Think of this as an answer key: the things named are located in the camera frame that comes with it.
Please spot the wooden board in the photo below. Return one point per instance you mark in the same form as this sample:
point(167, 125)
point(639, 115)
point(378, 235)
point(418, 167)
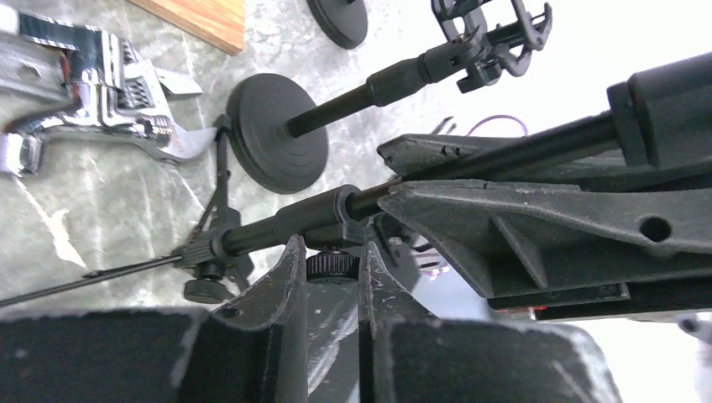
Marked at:
point(219, 23)

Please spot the black round-base mic stand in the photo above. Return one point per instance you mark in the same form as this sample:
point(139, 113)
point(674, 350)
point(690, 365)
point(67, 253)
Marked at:
point(279, 134)

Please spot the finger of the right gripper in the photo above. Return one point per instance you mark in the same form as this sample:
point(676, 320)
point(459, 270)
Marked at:
point(420, 157)
point(566, 252)

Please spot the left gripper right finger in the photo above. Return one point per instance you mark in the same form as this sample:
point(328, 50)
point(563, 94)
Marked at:
point(407, 354)

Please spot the black tripod mic stand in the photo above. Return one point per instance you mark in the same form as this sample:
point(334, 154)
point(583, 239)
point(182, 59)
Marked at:
point(658, 117)

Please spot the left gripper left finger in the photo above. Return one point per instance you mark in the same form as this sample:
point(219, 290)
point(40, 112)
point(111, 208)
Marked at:
point(252, 349)

